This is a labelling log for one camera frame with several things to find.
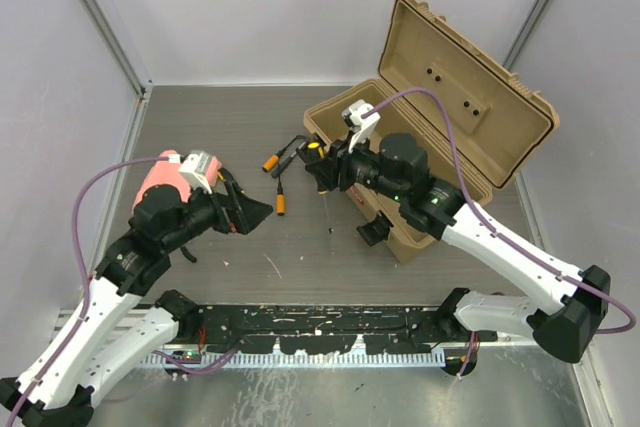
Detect black handled pliers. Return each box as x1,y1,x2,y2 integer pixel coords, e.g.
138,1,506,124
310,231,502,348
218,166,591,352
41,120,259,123
180,246,197,263

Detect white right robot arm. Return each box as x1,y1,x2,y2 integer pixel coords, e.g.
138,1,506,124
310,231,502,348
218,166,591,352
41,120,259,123
303,133,611,363

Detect pink folded cloth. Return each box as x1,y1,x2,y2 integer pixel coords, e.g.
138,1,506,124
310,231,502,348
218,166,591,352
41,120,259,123
132,150,222,208

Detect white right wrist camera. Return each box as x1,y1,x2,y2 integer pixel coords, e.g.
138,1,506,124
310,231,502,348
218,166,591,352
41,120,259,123
341,99,381,153

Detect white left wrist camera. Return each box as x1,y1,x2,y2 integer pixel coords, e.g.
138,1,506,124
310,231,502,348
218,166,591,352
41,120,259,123
179,151,212,194

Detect tan plastic tool case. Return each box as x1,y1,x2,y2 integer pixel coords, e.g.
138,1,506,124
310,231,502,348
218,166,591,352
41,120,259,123
302,0,561,265

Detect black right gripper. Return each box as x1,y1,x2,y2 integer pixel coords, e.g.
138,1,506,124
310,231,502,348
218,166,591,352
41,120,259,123
306,129,406,204

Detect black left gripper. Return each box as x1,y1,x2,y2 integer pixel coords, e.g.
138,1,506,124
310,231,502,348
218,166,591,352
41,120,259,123
164,176,273,251

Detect orange stubby screwdriver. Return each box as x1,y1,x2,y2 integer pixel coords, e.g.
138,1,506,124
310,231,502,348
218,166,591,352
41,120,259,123
276,181,286,216

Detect orange short screwdriver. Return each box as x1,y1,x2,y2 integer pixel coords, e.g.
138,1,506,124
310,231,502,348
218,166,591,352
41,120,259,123
262,135,306,172

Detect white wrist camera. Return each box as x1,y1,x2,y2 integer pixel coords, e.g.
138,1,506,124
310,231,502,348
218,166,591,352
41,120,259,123
179,151,212,194
341,99,381,153

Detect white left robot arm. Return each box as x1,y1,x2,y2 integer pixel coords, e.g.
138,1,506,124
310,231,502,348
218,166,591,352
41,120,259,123
1,182,273,426

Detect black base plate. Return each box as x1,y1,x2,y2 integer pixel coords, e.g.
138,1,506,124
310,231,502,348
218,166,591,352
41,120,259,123
174,305,471,355

